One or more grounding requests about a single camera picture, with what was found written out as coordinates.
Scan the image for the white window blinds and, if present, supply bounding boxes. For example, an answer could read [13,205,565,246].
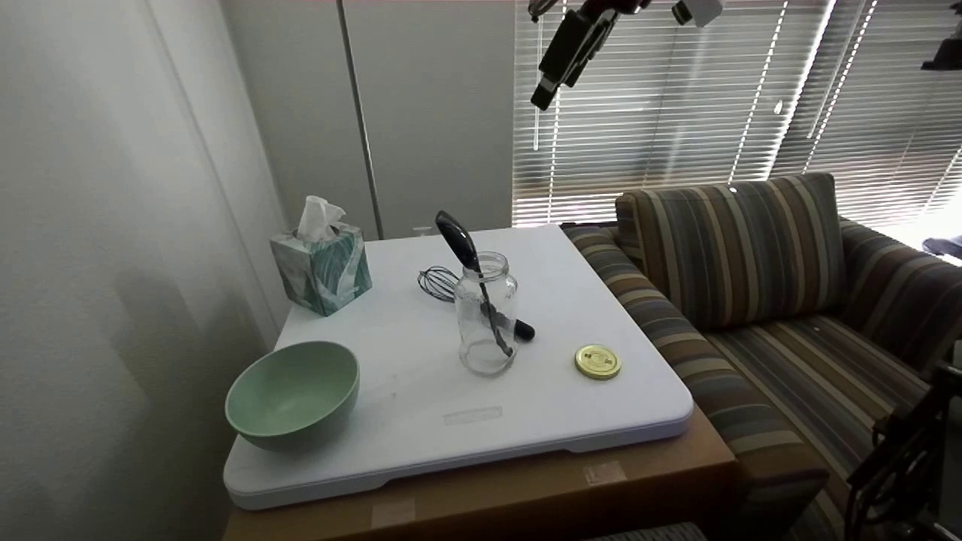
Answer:
[512,0,962,246]

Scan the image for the striped sofa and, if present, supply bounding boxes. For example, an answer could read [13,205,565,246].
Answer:
[565,171,962,541]

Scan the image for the black plastic spoon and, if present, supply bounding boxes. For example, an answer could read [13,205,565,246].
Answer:
[437,212,517,375]

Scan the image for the gold jar lid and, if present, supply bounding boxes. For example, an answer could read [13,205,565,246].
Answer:
[575,342,623,380]

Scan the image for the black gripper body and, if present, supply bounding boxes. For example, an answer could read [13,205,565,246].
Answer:
[533,0,650,111]

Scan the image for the black wire whisk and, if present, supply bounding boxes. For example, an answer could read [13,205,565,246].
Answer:
[417,266,534,342]

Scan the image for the clear glass jar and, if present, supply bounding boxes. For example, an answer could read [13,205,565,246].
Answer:
[454,253,517,375]

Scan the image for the light green bowl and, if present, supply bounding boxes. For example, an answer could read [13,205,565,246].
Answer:
[224,342,361,449]

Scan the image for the green patterned tissue box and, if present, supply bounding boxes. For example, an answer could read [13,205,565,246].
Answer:
[272,196,374,315]

